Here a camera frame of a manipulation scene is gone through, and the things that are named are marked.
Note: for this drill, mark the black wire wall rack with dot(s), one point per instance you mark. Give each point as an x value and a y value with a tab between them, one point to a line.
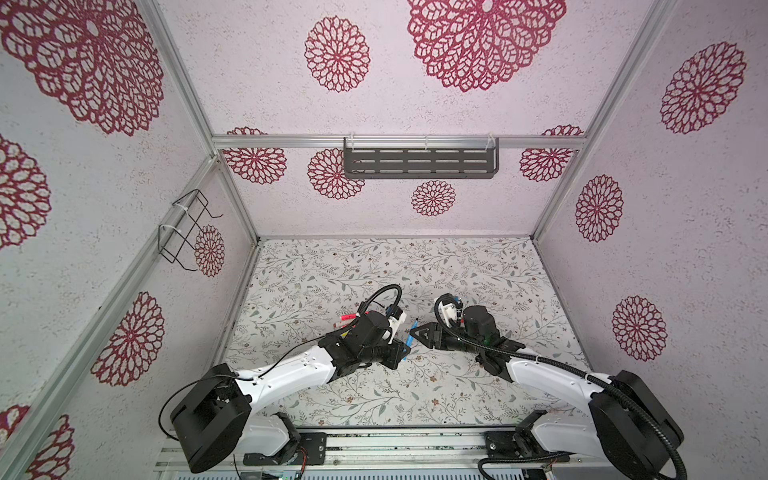
175	238

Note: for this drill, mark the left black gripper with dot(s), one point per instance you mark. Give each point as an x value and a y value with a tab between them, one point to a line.
395	359

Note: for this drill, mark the dark metal wall shelf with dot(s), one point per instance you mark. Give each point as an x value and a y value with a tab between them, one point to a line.
396	162

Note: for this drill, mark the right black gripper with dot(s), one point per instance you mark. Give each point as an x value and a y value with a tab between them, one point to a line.
431	339

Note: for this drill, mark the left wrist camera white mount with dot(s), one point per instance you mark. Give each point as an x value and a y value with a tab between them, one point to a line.
396	317

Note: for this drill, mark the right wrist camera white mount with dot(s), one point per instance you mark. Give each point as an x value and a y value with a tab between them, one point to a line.
448	314

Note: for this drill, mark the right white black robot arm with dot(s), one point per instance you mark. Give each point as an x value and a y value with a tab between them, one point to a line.
625	423

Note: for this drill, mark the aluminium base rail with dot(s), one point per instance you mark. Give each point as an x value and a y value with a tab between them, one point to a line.
419	448

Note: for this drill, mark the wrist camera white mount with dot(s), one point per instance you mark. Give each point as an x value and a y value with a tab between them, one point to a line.
448	314
396	317

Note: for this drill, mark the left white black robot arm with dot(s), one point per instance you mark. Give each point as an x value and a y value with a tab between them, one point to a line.
221	414

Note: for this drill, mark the blue highlighter pen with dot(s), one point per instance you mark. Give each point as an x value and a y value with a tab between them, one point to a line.
409	345

